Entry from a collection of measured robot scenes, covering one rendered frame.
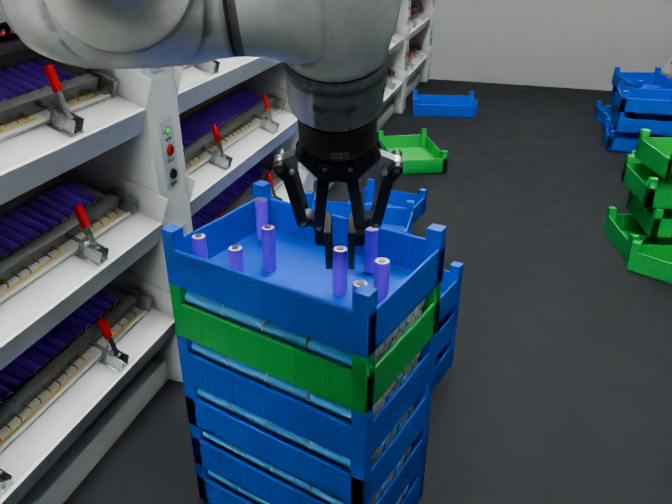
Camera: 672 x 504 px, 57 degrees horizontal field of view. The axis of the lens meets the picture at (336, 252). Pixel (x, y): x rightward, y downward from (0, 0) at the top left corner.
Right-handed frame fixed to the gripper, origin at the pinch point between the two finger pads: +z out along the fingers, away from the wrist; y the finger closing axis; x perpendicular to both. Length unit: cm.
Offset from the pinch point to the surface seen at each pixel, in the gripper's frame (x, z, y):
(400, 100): 196, 137, 21
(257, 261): 5.5, 11.6, -11.8
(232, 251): 0.0, 2.1, -13.1
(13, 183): 6.0, -2.9, -40.1
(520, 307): 37, 71, 41
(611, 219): 75, 82, 75
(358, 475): -20.7, 19.6, 2.6
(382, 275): -3.0, 2.4, 5.0
